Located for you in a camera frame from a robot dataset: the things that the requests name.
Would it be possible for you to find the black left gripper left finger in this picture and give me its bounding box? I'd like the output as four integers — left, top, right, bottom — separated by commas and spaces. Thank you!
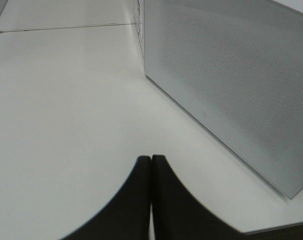
64, 155, 151, 240

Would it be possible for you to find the white microwave oven body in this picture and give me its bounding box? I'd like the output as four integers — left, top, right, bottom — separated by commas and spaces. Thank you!
131, 0, 145, 54

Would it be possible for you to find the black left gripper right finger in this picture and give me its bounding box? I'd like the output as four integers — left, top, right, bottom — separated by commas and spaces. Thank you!
151, 155, 250, 240

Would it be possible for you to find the white microwave door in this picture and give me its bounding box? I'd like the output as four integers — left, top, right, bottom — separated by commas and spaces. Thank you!
140, 0, 303, 198

